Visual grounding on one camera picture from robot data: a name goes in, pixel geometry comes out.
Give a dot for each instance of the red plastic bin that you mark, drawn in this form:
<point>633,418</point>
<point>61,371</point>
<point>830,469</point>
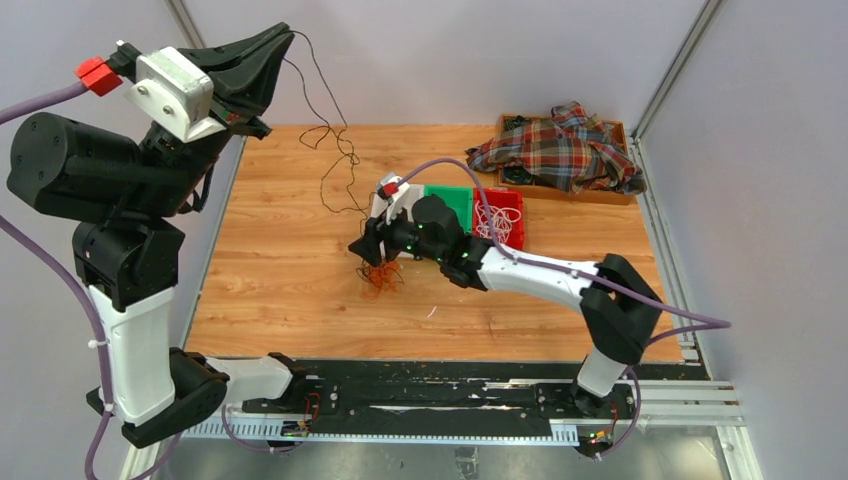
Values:
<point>507,208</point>

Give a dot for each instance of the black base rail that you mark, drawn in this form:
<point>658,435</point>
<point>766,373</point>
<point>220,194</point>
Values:
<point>435,402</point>

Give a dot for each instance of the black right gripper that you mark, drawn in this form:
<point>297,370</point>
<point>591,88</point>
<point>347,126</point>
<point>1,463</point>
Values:
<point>371,242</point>

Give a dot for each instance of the white plastic bin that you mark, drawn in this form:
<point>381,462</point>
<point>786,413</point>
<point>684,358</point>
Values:
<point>399,205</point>

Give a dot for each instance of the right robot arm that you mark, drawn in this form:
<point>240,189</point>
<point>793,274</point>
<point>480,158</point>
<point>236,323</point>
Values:
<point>619,308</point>

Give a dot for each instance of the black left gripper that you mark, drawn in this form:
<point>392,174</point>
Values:
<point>242,72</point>

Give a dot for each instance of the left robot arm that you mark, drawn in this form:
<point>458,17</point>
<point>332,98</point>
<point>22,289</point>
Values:
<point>131,144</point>

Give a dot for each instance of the green plastic bin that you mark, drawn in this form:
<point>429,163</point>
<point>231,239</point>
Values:
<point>460,199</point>

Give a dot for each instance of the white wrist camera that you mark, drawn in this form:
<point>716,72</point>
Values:
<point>388,186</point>
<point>174,93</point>

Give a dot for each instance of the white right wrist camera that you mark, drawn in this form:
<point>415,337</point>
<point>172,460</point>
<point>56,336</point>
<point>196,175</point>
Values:
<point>388,186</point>

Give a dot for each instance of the plaid flannel shirt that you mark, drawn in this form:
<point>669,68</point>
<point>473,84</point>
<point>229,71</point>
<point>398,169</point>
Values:
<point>569,150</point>

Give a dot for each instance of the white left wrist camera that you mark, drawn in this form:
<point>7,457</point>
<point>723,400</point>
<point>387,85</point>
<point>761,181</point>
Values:
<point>174,93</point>

